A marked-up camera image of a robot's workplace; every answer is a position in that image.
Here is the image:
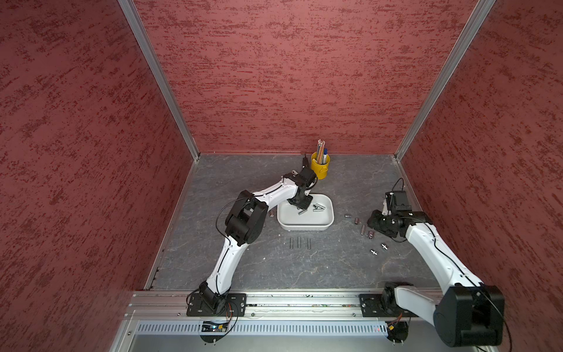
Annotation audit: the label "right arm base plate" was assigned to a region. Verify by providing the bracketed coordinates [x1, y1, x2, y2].
[359, 293, 417, 320]

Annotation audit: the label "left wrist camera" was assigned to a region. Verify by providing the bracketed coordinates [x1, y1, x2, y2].
[290, 156, 317, 185]

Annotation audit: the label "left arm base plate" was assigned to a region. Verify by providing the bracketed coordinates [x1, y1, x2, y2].
[186, 293, 247, 318]

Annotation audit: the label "pens in yellow cup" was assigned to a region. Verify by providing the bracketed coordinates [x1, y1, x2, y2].
[315, 139, 327, 165]

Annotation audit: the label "white plastic storage box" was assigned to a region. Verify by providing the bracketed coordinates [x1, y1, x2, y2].
[277, 194, 335, 231]

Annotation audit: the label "right aluminium corner post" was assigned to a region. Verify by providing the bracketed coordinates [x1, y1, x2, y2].
[394, 0, 496, 164]

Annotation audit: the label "aluminium front rail frame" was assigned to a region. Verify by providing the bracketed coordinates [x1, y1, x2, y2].
[110, 289, 451, 351]

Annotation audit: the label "aluminium corner post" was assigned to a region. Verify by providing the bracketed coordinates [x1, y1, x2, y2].
[394, 0, 496, 164]
[118, 0, 200, 162]

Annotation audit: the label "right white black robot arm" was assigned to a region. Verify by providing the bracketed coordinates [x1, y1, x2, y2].
[367, 210, 510, 348]

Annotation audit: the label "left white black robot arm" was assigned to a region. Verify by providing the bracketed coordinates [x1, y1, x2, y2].
[196, 168, 318, 315]

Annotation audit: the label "left aluminium corner post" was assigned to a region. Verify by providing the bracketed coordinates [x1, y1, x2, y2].
[118, 0, 200, 162]

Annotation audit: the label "yellow pen holder cup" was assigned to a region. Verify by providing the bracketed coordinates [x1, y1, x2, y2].
[310, 153, 331, 180]

